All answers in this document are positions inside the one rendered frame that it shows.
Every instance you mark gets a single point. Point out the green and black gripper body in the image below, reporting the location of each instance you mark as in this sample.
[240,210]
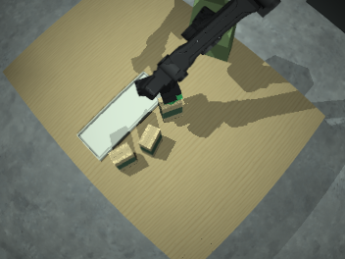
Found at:
[171,96]

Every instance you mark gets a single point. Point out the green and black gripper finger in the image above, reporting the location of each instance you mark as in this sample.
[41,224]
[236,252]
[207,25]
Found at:
[178,98]

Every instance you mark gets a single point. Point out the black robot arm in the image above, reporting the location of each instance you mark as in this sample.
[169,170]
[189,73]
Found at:
[209,34]

